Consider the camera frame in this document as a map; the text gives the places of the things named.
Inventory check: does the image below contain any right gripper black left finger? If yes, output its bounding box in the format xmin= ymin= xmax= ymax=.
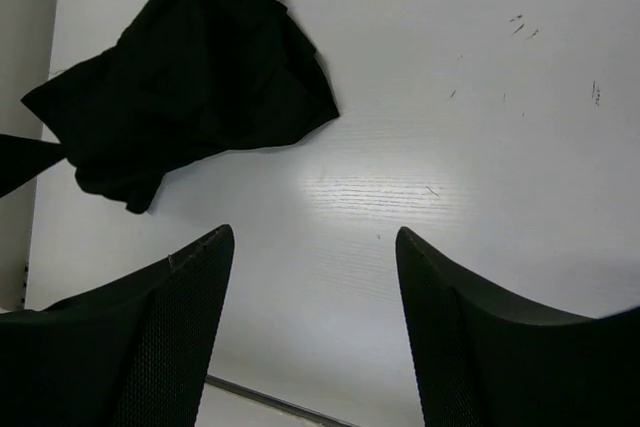
xmin=1 ymin=225 xmax=235 ymax=426

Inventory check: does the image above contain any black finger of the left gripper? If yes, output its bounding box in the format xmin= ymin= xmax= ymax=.
xmin=0 ymin=134 xmax=64 ymax=197

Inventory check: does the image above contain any black pleated skirt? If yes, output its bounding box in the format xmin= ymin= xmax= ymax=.
xmin=23 ymin=0 xmax=339 ymax=214

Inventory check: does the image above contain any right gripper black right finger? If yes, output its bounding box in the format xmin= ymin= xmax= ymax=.
xmin=395 ymin=228 xmax=639 ymax=426

